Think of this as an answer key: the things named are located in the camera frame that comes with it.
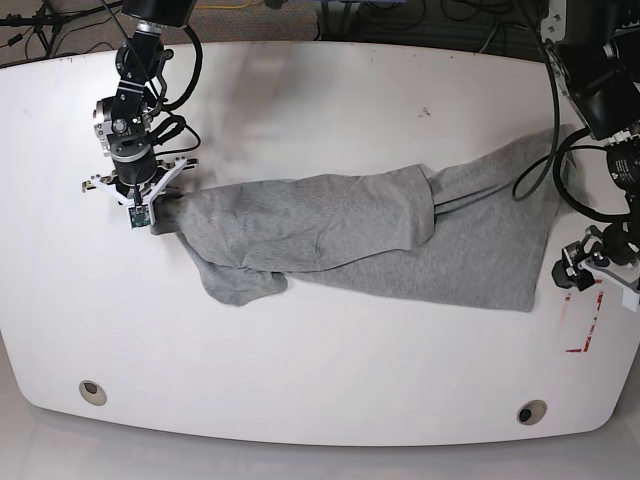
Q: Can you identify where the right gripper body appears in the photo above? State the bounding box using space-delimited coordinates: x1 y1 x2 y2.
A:
81 156 199 206

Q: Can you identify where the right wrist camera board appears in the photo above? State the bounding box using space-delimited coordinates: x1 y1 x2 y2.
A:
127 203 155 229

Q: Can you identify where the right table cable grommet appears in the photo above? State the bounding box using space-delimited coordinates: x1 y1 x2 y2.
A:
517 399 547 426

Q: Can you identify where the black tripod stand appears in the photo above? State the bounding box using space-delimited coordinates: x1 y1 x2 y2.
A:
1 1 106 60

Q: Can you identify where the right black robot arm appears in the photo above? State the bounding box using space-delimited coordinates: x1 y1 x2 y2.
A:
83 1 203 214

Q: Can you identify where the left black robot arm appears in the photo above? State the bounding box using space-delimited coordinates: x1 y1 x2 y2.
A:
540 1 639 291

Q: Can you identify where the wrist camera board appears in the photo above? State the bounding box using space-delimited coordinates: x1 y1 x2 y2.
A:
127 203 155 229
622 288 640 313

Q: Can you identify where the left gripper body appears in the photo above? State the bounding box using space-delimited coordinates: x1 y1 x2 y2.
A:
560 222 639 292

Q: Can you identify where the left table cable grommet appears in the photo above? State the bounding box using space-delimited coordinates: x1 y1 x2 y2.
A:
79 380 107 407

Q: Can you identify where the red tape marking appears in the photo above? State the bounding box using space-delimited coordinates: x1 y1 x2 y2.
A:
561 284 604 353

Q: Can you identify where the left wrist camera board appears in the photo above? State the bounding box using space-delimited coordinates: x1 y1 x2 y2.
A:
622 288 640 313

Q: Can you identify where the table cable grommet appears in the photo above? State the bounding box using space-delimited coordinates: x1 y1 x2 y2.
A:
79 380 107 407
517 399 547 426

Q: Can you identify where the grey T-shirt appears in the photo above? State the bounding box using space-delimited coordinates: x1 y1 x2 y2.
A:
151 130 561 312

